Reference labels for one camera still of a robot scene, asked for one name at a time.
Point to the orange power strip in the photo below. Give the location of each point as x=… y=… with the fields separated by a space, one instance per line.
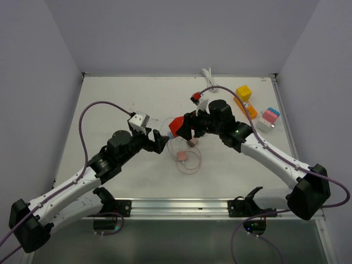
x=246 y=106

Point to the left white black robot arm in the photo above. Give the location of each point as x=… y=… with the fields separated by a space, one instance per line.
x=33 y=222

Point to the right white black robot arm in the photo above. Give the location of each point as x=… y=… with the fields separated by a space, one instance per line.
x=307 y=187

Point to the brown usb charger plug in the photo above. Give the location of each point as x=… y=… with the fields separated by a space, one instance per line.
x=193 y=142

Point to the aluminium front rail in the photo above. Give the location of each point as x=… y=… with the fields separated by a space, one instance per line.
x=141 y=208

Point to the pink blue white adapter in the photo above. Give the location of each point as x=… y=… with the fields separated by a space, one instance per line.
x=267 y=120

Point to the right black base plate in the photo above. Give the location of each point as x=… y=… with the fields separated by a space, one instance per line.
x=246 y=207

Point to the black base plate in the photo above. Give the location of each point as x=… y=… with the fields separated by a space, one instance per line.
x=114 y=208
x=246 y=207

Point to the red cube socket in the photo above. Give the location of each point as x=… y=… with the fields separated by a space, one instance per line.
x=175 y=125

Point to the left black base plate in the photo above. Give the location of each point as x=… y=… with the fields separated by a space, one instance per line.
x=114 y=208

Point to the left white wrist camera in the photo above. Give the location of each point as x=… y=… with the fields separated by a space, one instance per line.
x=139 y=121

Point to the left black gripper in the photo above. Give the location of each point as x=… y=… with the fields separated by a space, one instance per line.
x=159 y=140

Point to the pink usb charger plug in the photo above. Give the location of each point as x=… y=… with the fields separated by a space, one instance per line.
x=182 y=156

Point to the yellow cube socket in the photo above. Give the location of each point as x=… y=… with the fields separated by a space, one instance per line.
x=244 y=93

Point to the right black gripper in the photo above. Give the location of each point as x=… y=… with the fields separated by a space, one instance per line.
x=191 y=122

